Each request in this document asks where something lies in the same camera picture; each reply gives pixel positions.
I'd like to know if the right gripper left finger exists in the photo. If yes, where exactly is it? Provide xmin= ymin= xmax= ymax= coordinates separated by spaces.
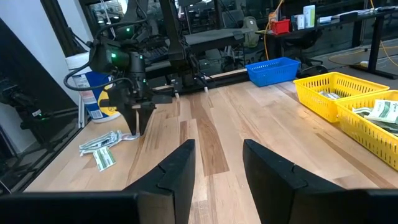
xmin=0 ymin=139 xmax=197 ymax=224

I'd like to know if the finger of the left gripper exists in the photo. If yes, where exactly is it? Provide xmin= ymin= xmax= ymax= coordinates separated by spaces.
xmin=138 ymin=105 xmax=156 ymax=136
xmin=118 ymin=105 xmax=138 ymax=136

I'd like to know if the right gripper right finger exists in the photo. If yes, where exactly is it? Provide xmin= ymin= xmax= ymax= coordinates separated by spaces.
xmin=242 ymin=139 xmax=398 ymax=224

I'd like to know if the white alcohol wipe packet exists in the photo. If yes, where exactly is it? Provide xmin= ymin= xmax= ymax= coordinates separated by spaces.
xmin=104 ymin=129 xmax=124 ymax=146
xmin=121 ymin=132 xmax=141 ymax=141

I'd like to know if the green striped bandage packet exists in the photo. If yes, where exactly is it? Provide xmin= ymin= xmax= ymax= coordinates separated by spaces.
xmin=352 ymin=107 xmax=373 ymax=118
xmin=79 ymin=133 xmax=118 ymax=156
xmin=365 ymin=99 xmax=398 ymax=124
xmin=92 ymin=146 xmax=117 ymax=172

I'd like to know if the dark keyboard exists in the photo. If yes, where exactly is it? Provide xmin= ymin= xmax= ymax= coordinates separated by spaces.
xmin=144 ymin=46 xmax=170 ymax=63

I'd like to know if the white wipes canister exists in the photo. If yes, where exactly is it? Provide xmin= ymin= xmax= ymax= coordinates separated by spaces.
xmin=65 ymin=51 xmax=123 ymax=124

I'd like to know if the grey desk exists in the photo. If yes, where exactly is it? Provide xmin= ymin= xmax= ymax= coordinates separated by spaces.
xmin=183 ymin=27 xmax=253 ymax=54

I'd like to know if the yellow plastic basket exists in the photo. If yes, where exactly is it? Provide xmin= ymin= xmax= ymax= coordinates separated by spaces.
xmin=293 ymin=72 xmax=390 ymax=124
xmin=335 ymin=90 xmax=398 ymax=171

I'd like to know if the black panel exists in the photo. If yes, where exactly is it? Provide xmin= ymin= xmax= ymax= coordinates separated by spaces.
xmin=0 ymin=17 xmax=80 ymax=110

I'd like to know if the black device with green light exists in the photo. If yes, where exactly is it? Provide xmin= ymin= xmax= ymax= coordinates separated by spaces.
xmin=0 ymin=77 xmax=52 ymax=131

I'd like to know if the blue plastic basket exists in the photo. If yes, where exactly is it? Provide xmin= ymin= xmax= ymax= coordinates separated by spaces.
xmin=245 ymin=57 xmax=301 ymax=88

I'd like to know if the olive backpack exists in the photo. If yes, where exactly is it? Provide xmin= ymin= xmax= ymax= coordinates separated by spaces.
xmin=242 ymin=16 xmax=261 ymax=48

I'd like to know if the red storage box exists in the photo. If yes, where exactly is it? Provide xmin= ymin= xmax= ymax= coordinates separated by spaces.
xmin=269 ymin=18 xmax=292 ymax=35

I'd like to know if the black office chair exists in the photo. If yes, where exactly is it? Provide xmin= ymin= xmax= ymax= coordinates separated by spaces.
xmin=284 ymin=29 xmax=329 ymax=78

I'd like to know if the grey white carton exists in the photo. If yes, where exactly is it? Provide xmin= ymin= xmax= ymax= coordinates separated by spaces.
xmin=290 ymin=14 xmax=305 ymax=31

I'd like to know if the white green carton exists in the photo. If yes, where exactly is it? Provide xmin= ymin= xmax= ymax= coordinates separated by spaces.
xmin=303 ymin=4 xmax=317 ymax=29

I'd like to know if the black background desk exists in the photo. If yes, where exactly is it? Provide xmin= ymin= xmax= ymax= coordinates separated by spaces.
xmin=254 ymin=4 xmax=398 ymax=80

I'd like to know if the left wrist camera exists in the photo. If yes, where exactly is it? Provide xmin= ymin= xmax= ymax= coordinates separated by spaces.
xmin=88 ymin=39 xmax=130 ymax=75

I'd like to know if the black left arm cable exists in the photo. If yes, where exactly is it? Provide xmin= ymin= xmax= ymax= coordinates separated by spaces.
xmin=63 ymin=60 xmax=134 ymax=93

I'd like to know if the yellow cable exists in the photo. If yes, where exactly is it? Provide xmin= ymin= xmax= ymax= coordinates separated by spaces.
xmin=263 ymin=0 xmax=285 ymax=62

